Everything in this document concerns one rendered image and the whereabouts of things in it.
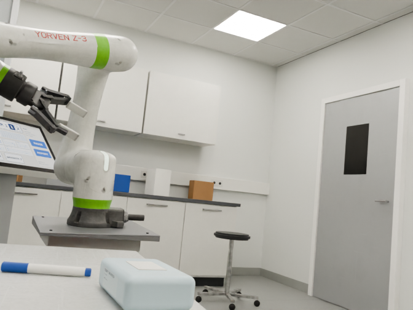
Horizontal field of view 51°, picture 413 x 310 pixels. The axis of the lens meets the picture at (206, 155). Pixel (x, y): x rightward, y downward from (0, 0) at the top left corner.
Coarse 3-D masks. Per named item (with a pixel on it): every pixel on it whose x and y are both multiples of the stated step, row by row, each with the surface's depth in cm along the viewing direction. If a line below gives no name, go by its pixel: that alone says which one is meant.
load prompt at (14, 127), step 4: (0, 124) 197; (4, 124) 200; (8, 124) 202; (12, 124) 205; (16, 124) 207; (4, 128) 198; (8, 128) 201; (12, 128) 203; (16, 128) 206; (20, 128) 208; (20, 132) 206
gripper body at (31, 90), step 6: (30, 84) 133; (24, 90) 131; (30, 90) 132; (36, 90) 134; (18, 96) 132; (24, 96) 132; (30, 96) 132; (36, 96) 136; (18, 102) 134; (24, 102) 133; (30, 102) 133; (36, 102) 134; (48, 102) 138; (42, 108) 135
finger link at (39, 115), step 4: (32, 108) 131; (36, 108) 132; (28, 112) 132; (36, 112) 131; (40, 112) 132; (36, 116) 132; (40, 116) 131; (44, 116) 132; (40, 120) 132; (44, 120) 131; (48, 120) 132; (44, 124) 132; (48, 124) 131; (52, 124) 132; (48, 128) 132; (52, 128) 131; (52, 132) 133
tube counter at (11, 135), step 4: (0, 132) 194; (4, 132) 196; (8, 132) 198; (12, 132) 201; (0, 136) 192; (4, 136) 195; (8, 136) 197; (12, 136) 199; (16, 136) 202; (20, 136) 204; (24, 136) 207; (20, 140) 202; (24, 140) 204
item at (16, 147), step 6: (0, 138) 191; (0, 144) 189; (6, 144) 192; (12, 144) 195; (18, 144) 199; (24, 144) 203; (0, 150) 186; (6, 150) 189; (12, 150) 193; (18, 150) 196; (24, 150) 200; (30, 150) 203
